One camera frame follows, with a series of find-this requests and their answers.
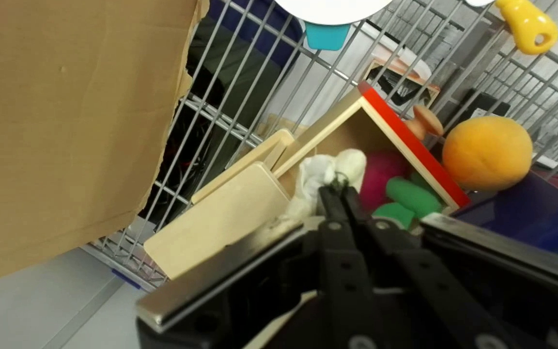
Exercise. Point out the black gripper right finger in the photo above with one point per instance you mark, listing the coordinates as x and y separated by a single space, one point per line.
486 240

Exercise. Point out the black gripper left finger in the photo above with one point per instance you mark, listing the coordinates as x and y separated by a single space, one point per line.
178 296

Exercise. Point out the small white spotted toy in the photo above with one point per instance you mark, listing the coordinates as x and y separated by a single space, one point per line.
314 172

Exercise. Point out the wooden box red drawer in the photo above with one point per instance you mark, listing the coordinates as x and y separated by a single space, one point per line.
358 141

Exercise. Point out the green toy in drawer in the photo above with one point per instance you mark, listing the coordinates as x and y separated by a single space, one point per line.
407 201

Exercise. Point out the pink toy in drawer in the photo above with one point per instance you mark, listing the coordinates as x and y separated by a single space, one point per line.
379 168

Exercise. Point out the blue plastic bin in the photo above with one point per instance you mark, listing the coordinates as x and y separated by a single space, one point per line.
525 211

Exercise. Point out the yellow ball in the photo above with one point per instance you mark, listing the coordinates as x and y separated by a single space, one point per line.
486 153

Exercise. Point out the wooden toy peg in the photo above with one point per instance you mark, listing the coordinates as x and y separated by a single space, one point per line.
426 122

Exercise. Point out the large cardboard box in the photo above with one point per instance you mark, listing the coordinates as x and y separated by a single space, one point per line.
87 89

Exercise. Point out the toy knife yellow handle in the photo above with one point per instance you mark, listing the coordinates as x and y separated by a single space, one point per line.
531 27

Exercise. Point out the wire metal shelf rack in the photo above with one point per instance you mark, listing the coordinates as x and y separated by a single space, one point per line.
252 73

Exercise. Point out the white bowl teal handle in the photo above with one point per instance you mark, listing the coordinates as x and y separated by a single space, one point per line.
325 21

